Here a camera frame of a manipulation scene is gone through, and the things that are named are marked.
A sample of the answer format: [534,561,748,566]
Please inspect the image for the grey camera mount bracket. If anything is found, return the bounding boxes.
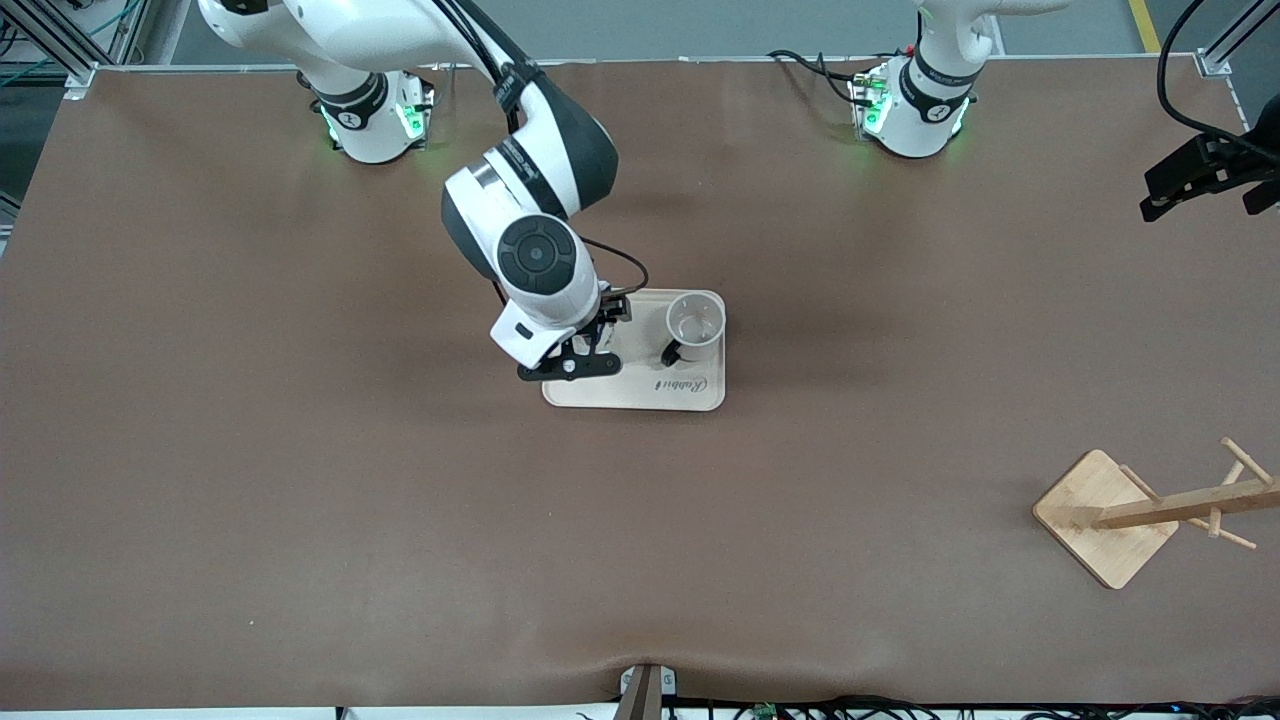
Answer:
[618,662,678,720]

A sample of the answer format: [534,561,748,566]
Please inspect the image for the black left base cable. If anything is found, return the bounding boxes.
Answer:
[768,48,873,106]

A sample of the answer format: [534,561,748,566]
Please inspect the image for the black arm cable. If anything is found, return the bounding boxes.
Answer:
[430,0,651,296]
[1157,0,1253,143]

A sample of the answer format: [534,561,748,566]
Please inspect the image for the white cup with black handle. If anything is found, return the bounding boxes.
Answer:
[661,291,727,367]

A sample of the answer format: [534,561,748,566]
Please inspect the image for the cream tray with rabbit print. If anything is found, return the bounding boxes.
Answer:
[542,288,727,412]

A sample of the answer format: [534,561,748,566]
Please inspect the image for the wooden cup rack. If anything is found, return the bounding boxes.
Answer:
[1032,437,1280,591]

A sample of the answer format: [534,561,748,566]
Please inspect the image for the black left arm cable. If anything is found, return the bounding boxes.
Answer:
[1157,0,1253,143]

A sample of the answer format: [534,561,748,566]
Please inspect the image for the aluminium frame profile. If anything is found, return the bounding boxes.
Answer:
[1195,0,1280,101]
[0,0,151,101]

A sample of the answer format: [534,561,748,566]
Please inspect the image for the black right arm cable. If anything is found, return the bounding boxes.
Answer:
[430,0,651,296]

